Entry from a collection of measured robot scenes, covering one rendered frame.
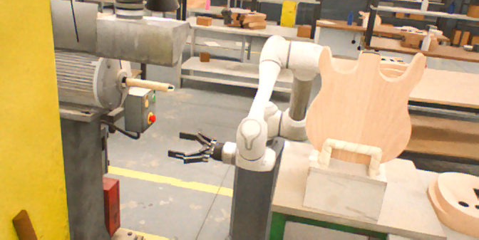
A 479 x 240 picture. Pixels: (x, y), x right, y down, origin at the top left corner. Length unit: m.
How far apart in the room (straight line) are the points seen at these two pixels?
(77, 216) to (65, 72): 0.70
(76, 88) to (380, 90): 1.15
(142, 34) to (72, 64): 0.38
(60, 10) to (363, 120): 1.21
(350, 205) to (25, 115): 1.13
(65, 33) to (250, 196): 1.46
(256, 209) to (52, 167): 1.90
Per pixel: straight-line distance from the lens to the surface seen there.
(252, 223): 2.62
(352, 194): 1.48
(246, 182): 2.46
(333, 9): 12.51
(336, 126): 1.41
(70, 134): 1.82
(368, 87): 1.36
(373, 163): 1.43
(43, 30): 0.70
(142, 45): 1.46
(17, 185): 0.72
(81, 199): 1.97
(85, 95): 1.69
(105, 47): 1.53
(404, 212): 1.65
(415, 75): 1.37
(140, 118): 1.97
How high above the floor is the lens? 1.78
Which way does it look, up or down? 21 degrees down
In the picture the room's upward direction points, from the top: 5 degrees clockwise
